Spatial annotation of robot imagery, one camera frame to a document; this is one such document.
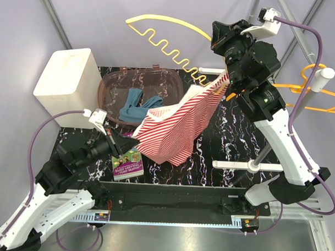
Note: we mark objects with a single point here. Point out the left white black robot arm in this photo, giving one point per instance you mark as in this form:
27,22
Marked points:
30,225

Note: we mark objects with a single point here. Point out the brown transparent oval basket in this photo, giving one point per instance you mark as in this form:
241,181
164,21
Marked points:
156,81

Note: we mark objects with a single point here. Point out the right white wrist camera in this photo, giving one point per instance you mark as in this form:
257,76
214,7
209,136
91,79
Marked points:
269,27

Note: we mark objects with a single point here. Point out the blue tank top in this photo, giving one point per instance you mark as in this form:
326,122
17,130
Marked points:
132,111

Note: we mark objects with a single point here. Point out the black marble pattern mat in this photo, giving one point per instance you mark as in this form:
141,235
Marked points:
229,137

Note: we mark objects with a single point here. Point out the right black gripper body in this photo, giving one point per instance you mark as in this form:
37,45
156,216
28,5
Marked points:
233,44

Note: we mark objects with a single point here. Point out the white rectangular bin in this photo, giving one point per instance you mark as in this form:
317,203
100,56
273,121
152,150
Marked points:
69,82

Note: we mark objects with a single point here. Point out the white grey clothes rack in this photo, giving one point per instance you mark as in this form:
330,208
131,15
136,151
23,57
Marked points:
319,77

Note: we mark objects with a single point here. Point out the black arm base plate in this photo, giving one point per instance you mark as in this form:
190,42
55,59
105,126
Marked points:
154,204

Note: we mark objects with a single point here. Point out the red white striped top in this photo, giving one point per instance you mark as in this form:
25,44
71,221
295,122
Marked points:
167,133

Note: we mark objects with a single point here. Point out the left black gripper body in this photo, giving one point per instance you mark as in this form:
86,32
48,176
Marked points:
114,144

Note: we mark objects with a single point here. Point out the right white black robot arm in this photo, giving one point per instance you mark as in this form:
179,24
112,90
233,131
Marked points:
250,62

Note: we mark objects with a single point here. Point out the purple treehouse book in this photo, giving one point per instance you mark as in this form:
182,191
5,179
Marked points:
128,165

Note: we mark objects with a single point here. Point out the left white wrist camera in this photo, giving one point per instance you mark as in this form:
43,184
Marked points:
97,118

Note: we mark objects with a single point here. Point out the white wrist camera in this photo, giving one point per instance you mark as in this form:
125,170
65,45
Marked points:
269,27
97,118

